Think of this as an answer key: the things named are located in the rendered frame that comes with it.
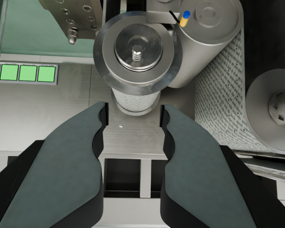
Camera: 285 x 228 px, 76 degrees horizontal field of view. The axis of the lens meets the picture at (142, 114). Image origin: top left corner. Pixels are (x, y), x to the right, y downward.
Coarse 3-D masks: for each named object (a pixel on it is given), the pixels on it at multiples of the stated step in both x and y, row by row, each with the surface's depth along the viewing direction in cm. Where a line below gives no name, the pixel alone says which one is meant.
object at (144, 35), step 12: (132, 24) 28; (144, 24) 29; (120, 36) 28; (132, 36) 28; (144, 36) 28; (156, 36) 28; (120, 48) 28; (144, 48) 28; (156, 48) 28; (120, 60) 28; (132, 60) 28; (144, 60) 28; (156, 60) 28
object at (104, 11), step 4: (104, 0) 32; (108, 0) 34; (112, 0) 39; (116, 0) 46; (104, 4) 31; (108, 4) 34; (112, 4) 39; (116, 4) 46; (104, 8) 31; (108, 8) 34; (112, 8) 39; (116, 8) 47; (104, 12) 31; (108, 12) 34; (112, 12) 40; (116, 12) 47; (104, 16) 31; (108, 16) 34; (112, 16) 40; (104, 20) 31; (108, 20) 34
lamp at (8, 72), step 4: (4, 68) 60; (8, 68) 61; (12, 68) 61; (16, 68) 61; (4, 72) 60; (8, 72) 60; (12, 72) 60; (16, 72) 61; (4, 76) 60; (8, 76) 60; (12, 76) 60; (16, 76) 60
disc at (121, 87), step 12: (132, 12) 31; (144, 12) 31; (108, 24) 30; (168, 24) 31; (96, 36) 30; (96, 48) 30; (180, 48) 30; (96, 60) 29; (180, 60) 30; (108, 72) 29; (168, 72) 30; (108, 84) 29; (120, 84) 29; (156, 84) 29; (168, 84) 30
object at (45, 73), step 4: (40, 68) 61; (44, 68) 61; (48, 68) 61; (52, 68) 61; (40, 72) 61; (44, 72) 61; (48, 72) 61; (52, 72) 61; (40, 76) 61; (44, 76) 61; (48, 76) 61; (52, 76) 61; (40, 80) 61; (44, 80) 61; (48, 80) 61; (52, 80) 61
